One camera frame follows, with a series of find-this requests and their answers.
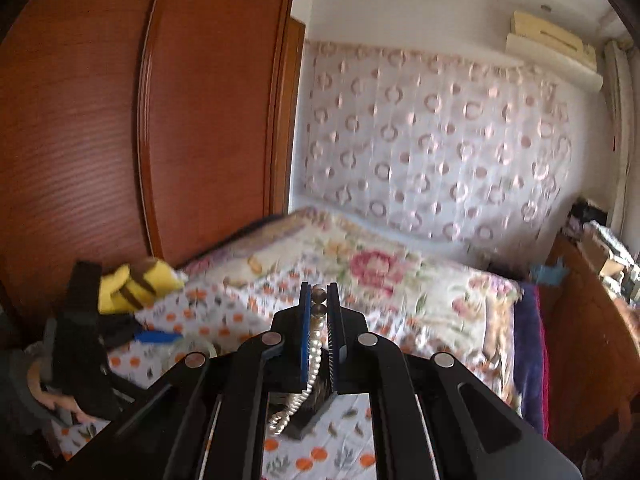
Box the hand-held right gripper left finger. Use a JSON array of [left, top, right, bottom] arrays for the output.
[[65, 282, 313, 480]]

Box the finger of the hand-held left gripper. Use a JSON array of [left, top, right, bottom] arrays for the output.
[[102, 320, 182, 348]]

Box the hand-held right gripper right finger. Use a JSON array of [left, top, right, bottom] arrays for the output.
[[327, 282, 583, 480]]

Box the white pearl necklace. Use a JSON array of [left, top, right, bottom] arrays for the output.
[[267, 284, 329, 437]]

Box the black square box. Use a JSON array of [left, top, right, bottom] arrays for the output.
[[290, 391, 337, 442]]

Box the person's left hand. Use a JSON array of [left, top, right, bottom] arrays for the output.
[[27, 360, 101, 426]]

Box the yellow striped plush toy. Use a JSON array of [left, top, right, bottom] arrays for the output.
[[97, 257, 186, 314]]

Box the orange fruit print cloth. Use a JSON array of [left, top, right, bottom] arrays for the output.
[[55, 280, 451, 480]]

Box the floral pillow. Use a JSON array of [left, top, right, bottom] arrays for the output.
[[180, 207, 524, 406]]

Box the dark blue blanket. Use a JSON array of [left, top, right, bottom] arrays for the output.
[[512, 282, 548, 433]]

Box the brown wooden wardrobe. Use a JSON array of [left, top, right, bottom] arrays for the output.
[[0, 0, 307, 341]]

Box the red blanket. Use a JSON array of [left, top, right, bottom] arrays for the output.
[[537, 285, 552, 442]]

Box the circle pattern sheer curtain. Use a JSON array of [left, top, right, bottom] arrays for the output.
[[295, 40, 574, 261]]

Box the teal paper bag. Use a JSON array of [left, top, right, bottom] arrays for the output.
[[530, 262, 569, 287]]

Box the wooden low cabinet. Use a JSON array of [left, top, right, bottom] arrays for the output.
[[545, 232, 640, 461]]

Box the cardboard box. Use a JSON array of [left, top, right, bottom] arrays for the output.
[[582, 230, 627, 282]]

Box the pile of folded clothes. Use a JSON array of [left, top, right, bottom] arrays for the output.
[[570, 200, 609, 232]]

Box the patterned window curtain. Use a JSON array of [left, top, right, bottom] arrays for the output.
[[602, 40, 632, 226]]

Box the white air conditioner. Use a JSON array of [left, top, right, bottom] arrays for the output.
[[505, 10, 604, 93]]

